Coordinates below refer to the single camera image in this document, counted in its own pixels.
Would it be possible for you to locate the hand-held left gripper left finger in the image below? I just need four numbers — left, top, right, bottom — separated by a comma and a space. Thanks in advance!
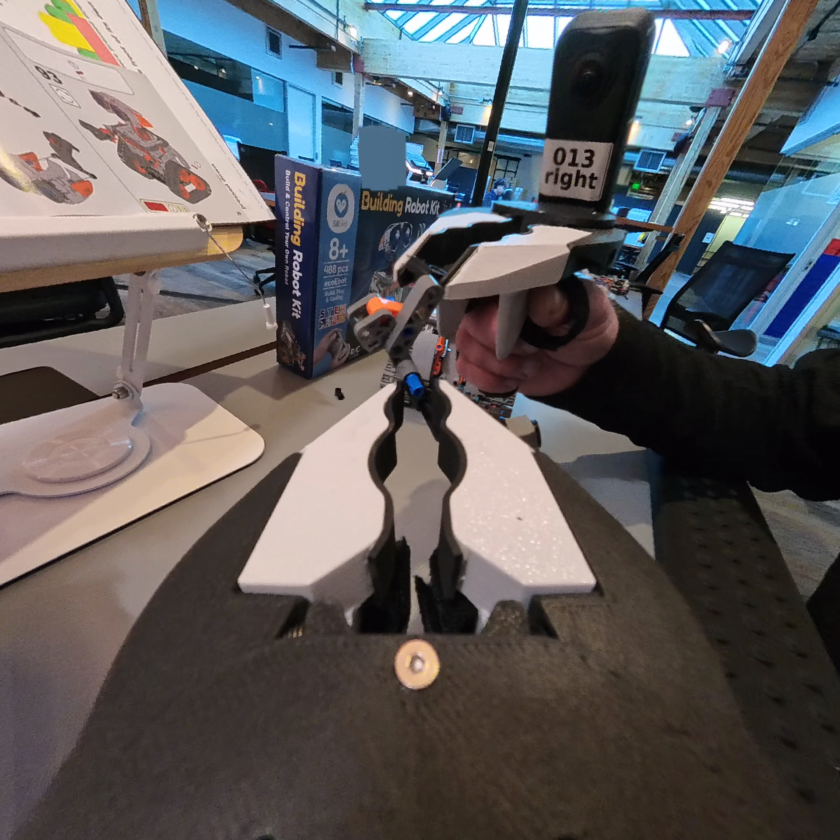
238, 382, 404, 632

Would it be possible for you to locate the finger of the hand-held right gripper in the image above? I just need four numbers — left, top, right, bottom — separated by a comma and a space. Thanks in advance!
392, 214, 497, 281
436, 224, 593, 343

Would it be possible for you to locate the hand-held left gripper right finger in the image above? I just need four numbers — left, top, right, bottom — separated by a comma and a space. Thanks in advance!
432, 381, 598, 632

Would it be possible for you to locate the dark grey angled toy beam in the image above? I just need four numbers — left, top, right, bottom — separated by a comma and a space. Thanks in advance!
384, 274, 446, 424

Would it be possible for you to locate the person's right forearm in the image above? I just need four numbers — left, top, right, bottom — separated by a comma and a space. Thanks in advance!
545, 308, 840, 503

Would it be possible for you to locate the person's right hand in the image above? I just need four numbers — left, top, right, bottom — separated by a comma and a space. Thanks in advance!
454, 279, 622, 399

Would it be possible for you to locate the black pole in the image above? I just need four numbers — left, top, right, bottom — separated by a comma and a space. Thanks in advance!
474, 0, 529, 204

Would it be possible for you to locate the blue robot kit box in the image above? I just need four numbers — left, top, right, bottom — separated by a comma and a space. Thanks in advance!
274, 154, 457, 380

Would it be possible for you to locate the tracked toy robot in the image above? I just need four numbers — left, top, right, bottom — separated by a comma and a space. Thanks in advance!
381, 331, 546, 447

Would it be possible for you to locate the white book stand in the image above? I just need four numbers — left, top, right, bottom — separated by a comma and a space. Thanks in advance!
0, 223, 277, 585

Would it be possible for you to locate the grey office chair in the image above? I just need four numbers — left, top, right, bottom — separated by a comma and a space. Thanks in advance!
659, 241, 795, 358

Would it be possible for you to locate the black dimpled pad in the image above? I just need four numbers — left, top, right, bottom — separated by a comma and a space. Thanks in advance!
646, 453, 840, 840

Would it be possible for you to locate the dark desk mat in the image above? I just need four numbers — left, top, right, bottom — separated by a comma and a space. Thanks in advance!
0, 366, 99, 424

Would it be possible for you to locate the person's leg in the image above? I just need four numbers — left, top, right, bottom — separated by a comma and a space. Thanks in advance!
807, 558, 840, 651

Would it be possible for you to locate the instruction booklet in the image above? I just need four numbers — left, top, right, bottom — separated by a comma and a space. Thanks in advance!
0, 0, 277, 277

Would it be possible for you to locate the wooden post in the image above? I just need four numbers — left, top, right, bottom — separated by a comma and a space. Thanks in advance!
643, 0, 821, 319

